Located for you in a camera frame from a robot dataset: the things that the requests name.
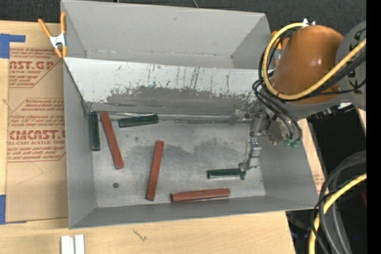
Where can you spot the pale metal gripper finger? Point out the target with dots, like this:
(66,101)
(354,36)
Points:
(249,154)
(256,157)

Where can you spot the dark green flat block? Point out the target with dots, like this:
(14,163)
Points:
(223,173)
(95,131)
(138,121)

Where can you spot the grey metal bin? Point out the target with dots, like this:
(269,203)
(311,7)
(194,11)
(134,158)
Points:
(190,151)

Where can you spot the red-brown flat block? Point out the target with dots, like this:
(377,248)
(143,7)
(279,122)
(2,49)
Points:
(200,195)
(155,171)
(112,141)

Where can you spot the brown cardboard board, red print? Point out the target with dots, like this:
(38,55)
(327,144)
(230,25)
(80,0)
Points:
(35,157)

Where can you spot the black cylinder on white bracket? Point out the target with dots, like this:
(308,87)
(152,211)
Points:
(345,105)

